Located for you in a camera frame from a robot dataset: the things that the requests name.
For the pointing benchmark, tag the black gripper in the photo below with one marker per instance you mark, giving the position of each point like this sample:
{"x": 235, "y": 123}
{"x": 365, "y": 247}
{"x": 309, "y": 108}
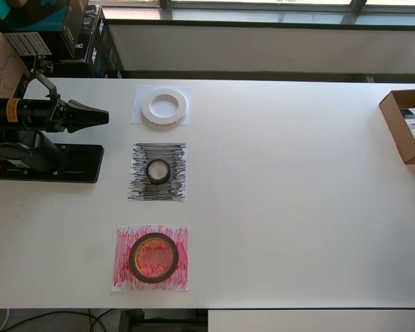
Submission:
{"x": 57, "y": 115}

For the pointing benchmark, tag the white tape roll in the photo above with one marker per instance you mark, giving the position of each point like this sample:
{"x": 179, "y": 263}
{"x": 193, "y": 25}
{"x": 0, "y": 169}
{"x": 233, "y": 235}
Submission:
{"x": 145, "y": 110}

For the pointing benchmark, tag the black tape roll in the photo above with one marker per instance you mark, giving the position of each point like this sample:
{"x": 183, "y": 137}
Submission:
{"x": 158, "y": 181}

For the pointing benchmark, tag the red tape roll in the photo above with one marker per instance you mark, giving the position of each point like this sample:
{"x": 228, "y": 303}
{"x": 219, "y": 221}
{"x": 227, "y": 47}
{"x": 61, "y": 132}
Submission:
{"x": 154, "y": 281}

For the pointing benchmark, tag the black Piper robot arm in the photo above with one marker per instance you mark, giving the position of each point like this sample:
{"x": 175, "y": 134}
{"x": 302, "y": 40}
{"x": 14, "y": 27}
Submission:
{"x": 17, "y": 138}

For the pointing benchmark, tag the blank white paper sheet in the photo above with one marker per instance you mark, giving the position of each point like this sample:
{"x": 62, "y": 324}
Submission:
{"x": 136, "y": 103}

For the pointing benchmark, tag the black cardboard box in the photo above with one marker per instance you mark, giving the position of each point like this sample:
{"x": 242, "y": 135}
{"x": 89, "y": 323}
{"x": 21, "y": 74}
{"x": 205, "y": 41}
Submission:
{"x": 103, "y": 52}

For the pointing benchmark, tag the black scribbled paper sheet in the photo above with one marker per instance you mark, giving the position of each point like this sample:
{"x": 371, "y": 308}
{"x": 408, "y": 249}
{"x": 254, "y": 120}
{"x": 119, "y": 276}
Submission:
{"x": 138, "y": 186}

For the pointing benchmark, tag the black box with white label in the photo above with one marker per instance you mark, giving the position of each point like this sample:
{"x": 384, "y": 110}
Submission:
{"x": 27, "y": 43}

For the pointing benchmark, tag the tall GX760A cardboard box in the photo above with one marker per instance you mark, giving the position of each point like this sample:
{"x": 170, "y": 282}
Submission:
{"x": 0, "y": 69}

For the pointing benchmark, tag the black box with small print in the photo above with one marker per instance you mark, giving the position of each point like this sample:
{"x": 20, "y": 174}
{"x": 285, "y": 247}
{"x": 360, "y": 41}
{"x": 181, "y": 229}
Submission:
{"x": 90, "y": 19}

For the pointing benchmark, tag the dark teal box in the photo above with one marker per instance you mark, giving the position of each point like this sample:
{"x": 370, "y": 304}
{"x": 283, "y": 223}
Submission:
{"x": 27, "y": 15}

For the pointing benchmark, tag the red scribbled paper sheet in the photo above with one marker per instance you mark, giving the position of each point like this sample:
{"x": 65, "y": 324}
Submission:
{"x": 121, "y": 276}

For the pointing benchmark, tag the grey window shade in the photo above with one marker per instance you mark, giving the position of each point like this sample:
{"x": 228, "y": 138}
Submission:
{"x": 297, "y": 48}

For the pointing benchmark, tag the small grey clip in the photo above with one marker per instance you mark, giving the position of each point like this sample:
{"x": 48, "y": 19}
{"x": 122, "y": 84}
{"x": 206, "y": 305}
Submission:
{"x": 369, "y": 79}

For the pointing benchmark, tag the white cabinet top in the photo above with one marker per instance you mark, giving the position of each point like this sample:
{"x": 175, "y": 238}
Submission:
{"x": 314, "y": 321}

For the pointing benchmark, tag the open brown cardboard box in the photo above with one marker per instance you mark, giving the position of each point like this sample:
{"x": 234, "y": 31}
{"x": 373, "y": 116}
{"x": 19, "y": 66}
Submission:
{"x": 394, "y": 121}

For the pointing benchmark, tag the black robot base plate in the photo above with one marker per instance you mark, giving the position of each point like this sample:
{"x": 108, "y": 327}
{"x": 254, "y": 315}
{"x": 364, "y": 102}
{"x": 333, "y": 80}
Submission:
{"x": 79, "y": 166}

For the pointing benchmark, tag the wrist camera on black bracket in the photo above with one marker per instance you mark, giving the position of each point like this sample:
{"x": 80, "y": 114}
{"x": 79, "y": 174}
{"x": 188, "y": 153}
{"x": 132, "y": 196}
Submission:
{"x": 45, "y": 74}

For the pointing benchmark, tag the dark window frame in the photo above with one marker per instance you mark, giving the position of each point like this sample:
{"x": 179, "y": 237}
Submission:
{"x": 359, "y": 5}

